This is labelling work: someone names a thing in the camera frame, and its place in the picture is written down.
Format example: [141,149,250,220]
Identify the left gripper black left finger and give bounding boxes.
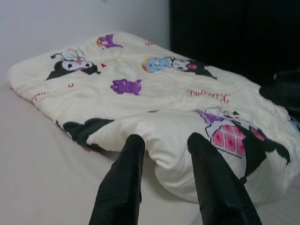
[88,134,145,225]

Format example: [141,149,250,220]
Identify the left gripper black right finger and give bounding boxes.
[188,133,262,225]

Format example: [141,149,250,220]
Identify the cream cartoon print blanket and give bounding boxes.
[5,32,300,206]

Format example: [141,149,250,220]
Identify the cream bed mattress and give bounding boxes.
[0,77,300,225]

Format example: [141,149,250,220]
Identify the black wardrobe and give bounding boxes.
[169,0,300,83]

